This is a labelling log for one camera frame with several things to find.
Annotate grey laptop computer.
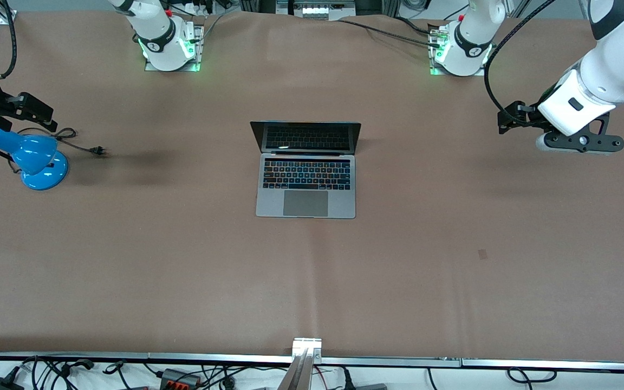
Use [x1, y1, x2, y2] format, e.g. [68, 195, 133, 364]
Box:
[250, 120, 362, 219]

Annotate blue desk lamp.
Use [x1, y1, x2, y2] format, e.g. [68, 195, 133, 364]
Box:
[0, 125, 69, 191]

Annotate grey power strip box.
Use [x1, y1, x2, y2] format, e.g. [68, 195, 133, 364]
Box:
[276, 0, 357, 22]

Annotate brown table cover sheet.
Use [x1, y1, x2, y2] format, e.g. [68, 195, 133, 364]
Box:
[0, 11, 624, 361]

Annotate grey terminal block orange levers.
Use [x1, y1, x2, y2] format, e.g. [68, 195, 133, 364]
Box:
[159, 368, 203, 388]

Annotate aluminium profile beam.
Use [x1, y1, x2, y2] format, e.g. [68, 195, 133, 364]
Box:
[277, 338, 323, 390]

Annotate black lamp cord with plug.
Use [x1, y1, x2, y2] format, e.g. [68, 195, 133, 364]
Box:
[17, 127, 108, 158]

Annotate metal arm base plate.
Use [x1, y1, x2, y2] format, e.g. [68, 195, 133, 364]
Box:
[144, 22, 205, 73]
[428, 22, 487, 77]

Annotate thick black cable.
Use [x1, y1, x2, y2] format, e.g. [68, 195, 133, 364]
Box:
[396, 15, 438, 36]

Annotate long thin black cable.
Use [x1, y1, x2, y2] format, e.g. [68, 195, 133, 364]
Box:
[337, 18, 445, 49]

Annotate thin grey cable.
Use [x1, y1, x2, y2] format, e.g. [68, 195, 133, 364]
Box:
[201, 13, 227, 42]

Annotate black cable loop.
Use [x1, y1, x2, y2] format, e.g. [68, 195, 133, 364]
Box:
[507, 367, 557, 385]

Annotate black cable bundle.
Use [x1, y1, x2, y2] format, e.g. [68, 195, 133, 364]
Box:
[19, 356, 96, 390]

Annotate metal table edge rail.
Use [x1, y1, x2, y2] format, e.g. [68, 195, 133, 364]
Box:
[0, 352, 624, 372]

